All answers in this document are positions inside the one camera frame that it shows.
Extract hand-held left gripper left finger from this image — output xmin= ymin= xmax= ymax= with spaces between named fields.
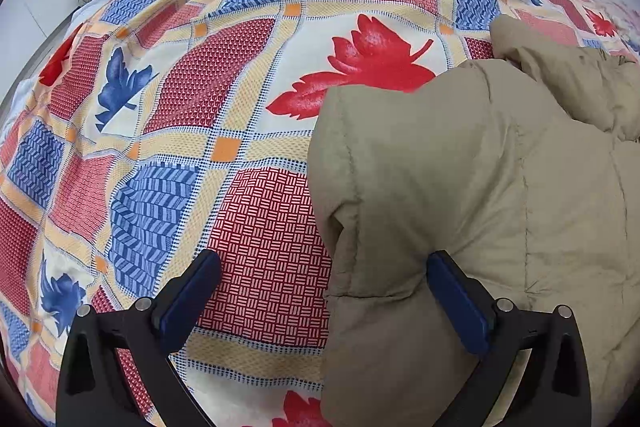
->
xmin=55 ymin=249 xmax=223 ymax=427

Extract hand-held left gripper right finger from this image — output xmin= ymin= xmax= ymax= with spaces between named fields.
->
xmin=425 ymin=249 xmax=593 ymax=427

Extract khaki puffer jacket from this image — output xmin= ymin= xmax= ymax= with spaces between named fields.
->
xmin=307 ymin=14 xmax=640 ymax=427

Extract patterned leaf print bedspread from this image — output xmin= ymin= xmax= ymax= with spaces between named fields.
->
xmin=0 ymin=0 xmax=640 ymax=427

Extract pale floral fabric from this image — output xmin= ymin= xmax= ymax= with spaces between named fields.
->
xmin=582 ymin=0 xmax=640 ymax=58

